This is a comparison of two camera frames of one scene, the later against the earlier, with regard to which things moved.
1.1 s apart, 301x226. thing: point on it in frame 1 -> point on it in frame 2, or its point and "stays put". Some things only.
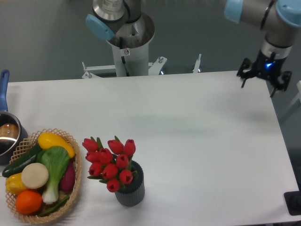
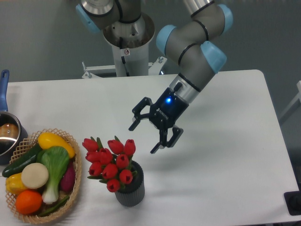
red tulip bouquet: x=112 y=165 stays put
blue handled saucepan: x=13 y=131 stays put
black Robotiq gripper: x=267 y=68 -> x=165 y=111
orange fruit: x=28 y=202 stays put
